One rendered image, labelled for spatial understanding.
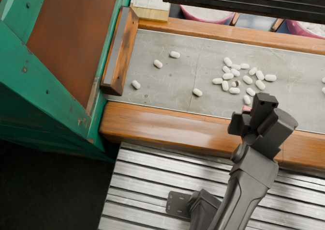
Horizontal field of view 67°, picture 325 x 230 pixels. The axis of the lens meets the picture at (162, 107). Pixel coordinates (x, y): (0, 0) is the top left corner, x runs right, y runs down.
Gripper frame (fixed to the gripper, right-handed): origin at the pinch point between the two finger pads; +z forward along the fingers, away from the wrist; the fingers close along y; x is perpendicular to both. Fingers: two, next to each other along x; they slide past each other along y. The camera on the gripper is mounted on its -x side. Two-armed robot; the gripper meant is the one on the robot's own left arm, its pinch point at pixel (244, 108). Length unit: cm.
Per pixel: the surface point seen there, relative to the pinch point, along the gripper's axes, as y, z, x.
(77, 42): 44.5, -9.5, -15.8
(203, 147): 9.0, -2.7, 14.5
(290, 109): -19.3, 12.8, 4.6
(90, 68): 44.5, -2.5, -6.6
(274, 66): -13.6, 24.8, -5.5
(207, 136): 8.2, 0.2, 11.9
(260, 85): -8.0, 16.4, -1.0
